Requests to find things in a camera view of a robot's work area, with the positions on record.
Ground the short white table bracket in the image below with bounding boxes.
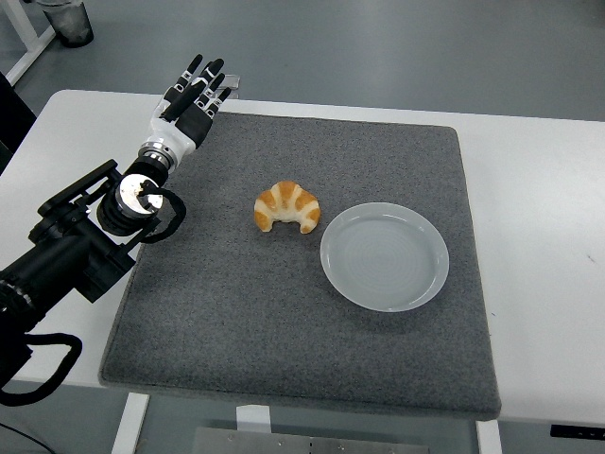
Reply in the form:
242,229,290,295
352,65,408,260
234,404,272,434

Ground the grey metal plate with screws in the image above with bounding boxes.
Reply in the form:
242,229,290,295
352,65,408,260
193,426,429,454

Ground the pale grey round plate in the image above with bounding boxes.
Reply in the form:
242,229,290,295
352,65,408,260
320,201,451,314

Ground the thin black floor cable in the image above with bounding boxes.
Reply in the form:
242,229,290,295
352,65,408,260
0,420,38,454

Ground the grey felt mat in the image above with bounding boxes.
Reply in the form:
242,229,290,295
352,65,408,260
97,111,503,420

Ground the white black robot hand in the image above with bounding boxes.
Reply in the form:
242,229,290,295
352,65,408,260
144,53,233,163

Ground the white table leg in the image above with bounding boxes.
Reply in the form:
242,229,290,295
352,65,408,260
111,392,150,454
475,419,503,454

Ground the small clear plastic piece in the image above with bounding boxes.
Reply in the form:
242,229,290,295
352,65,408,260
220,73,241,101

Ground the golden croissant bread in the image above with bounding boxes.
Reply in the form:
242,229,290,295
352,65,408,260
253,180,322,236

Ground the grey waste bin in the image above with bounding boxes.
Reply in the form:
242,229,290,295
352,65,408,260
36,0,95,49

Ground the white metal frame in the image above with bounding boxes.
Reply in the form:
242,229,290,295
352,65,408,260
0,0,58,87

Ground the black table control panel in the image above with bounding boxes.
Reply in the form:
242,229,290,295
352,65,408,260
549,424,605,439

